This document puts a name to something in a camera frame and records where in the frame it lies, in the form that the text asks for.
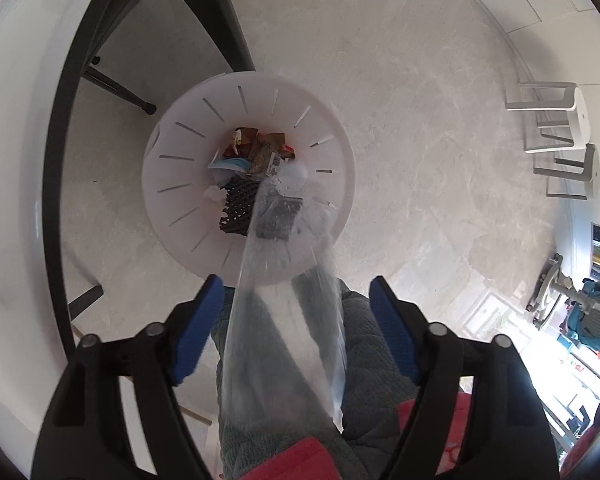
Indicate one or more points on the clear plastic water bottle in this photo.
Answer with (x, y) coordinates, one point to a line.
(284, 363)

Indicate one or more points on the white step stool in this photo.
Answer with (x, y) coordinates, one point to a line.
(561, 122)

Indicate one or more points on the brown snack wrapper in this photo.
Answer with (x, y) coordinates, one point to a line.
(258, 152)

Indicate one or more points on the white drawer cabinet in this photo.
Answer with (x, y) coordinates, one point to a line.
(550, 31)

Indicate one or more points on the black foam mesh sleeve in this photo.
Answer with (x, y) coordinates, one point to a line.
(241, 194)

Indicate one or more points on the person's grey quilted leg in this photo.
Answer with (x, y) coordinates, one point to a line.
(361, 442)

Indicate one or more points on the blue sky printed paper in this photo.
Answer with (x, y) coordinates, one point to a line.
(225, 169)

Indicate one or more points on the white slotted trash bin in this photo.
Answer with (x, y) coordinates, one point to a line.
(214, 145)

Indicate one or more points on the dark grey chair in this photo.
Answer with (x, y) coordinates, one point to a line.
(93, 213)

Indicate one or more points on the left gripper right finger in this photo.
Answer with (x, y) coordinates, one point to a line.
(400, 323)

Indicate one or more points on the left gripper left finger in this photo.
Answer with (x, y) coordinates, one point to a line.
(190, 324)

